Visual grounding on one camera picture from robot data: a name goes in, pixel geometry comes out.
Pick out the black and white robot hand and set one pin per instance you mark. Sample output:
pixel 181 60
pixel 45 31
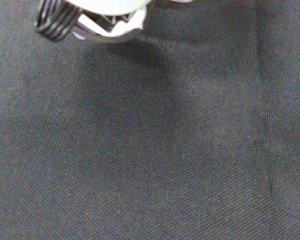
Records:
pixel 115 22

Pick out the black bench cloth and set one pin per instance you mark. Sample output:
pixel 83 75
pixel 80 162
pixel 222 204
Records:
pixel 150 140

